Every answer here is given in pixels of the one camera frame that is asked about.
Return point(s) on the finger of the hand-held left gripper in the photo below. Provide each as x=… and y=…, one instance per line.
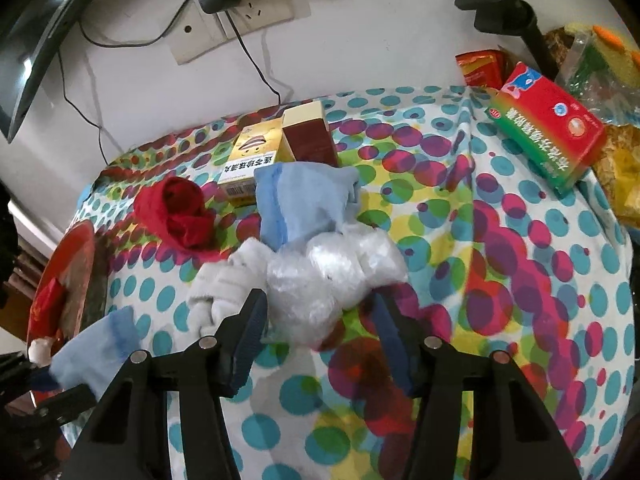
x=65, y=402
x=30, y=377

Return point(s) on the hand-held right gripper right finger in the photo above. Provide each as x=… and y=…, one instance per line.
x=387, y=335

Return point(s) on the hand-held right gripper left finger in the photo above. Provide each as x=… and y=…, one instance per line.
x=250, y=330

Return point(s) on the white sock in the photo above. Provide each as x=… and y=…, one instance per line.
x=38, y=350
x=225, y=292

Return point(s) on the light blue sock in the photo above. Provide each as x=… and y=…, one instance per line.
x=95, y=352
x=300, y=200

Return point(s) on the red sock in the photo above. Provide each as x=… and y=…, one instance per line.
x=175, y=212
x=47, y=302

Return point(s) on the clear plastic bag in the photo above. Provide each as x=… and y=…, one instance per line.
x=325, y=280

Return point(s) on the red plastic basin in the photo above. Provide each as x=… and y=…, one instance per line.
x=75, y=260

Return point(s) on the red green medicine box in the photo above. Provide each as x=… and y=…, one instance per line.
x=547, y=127

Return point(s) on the dotted colourful tablecloth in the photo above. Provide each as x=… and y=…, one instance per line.
x=525, y=270

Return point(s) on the gold medicine box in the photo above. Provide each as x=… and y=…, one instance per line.
x=250, y=157

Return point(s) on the dark red box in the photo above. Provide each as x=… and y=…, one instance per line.
x=307, y=135

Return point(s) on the red snack packet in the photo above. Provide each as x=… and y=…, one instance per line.
x=480, y=69

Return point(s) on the yellow snack bag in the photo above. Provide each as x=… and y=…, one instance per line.
x=625, y=175

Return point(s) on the black curved monitor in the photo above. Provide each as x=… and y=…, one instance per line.
x=35, y=40

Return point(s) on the clear bag of snacks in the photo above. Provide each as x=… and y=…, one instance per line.
x=595, y=67

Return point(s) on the black clamp stand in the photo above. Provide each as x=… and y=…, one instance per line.
x=500, y=0

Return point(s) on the white wall plate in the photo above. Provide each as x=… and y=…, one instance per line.
x=197, y=32

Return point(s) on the white wall power socket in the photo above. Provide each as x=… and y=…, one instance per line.
x=265, y=10

